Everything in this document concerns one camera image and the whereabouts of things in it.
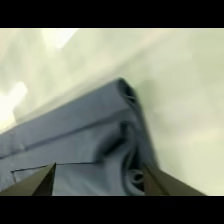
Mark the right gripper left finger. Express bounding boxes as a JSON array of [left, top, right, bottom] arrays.
[[0, 162, 57, 197]]

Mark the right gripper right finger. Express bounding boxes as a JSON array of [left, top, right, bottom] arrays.
[[143, 162, 206, 197]]

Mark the light blue-grey shirt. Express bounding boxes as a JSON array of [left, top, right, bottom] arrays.
[[0, 77, 165, 197]]

